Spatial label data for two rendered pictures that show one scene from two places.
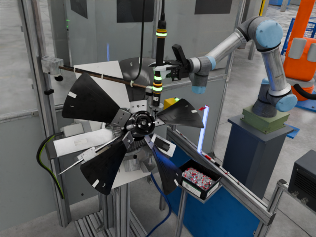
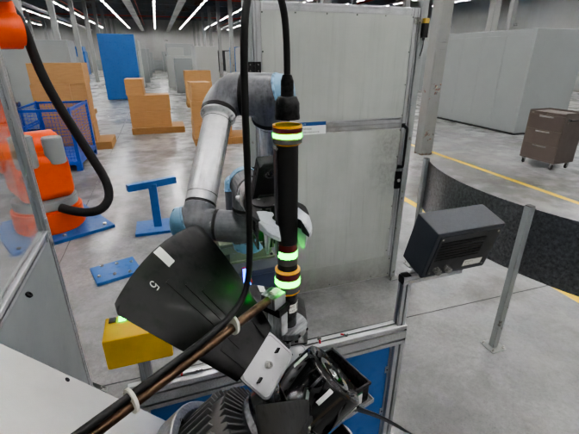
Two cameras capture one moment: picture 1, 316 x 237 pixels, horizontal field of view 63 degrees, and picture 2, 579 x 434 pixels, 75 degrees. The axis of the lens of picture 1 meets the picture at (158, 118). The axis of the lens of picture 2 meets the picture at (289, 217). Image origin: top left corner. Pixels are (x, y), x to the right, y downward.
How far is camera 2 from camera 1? 1.13 m
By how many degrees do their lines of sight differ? 66
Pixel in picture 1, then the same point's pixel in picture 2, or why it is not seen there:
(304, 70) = (58, 181)
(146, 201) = not seen: outside the picture
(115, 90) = not seen: hidden behind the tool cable
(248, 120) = (238, 256)
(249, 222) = (376, 365)
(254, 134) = (270, 266)
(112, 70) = (16, 381)
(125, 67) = (148, 307)
